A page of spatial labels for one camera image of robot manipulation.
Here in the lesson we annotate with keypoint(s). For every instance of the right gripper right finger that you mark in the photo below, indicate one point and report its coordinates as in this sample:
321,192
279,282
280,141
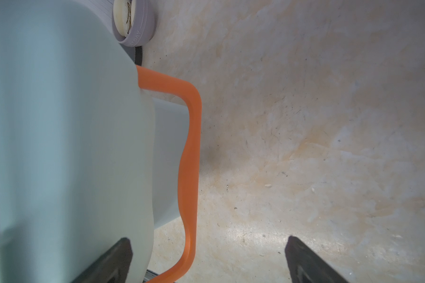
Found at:
305,266

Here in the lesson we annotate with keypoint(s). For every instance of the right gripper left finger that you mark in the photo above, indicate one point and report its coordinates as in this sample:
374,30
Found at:
111,267

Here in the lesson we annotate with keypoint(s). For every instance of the grey first aid box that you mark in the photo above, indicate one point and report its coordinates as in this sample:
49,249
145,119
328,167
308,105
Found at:
171,131

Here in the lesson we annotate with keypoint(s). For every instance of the small grey bowl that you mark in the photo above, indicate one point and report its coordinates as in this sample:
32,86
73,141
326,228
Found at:
143,27

